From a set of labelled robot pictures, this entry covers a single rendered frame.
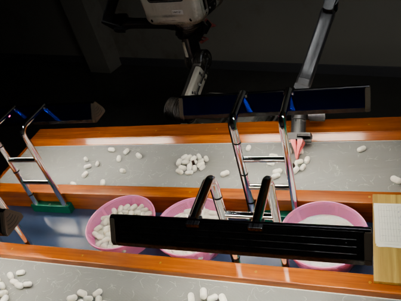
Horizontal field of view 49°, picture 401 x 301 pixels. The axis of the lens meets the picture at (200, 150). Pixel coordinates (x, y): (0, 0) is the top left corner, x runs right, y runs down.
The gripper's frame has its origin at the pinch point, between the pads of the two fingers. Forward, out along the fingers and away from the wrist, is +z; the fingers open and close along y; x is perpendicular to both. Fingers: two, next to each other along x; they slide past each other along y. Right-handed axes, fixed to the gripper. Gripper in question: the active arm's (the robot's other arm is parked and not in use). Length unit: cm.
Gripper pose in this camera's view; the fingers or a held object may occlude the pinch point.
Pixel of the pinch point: (296, 157)
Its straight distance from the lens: 169.8
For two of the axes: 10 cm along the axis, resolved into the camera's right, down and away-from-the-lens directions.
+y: 9.3, 0.1, -3.7
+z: -0.8, 9.8, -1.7
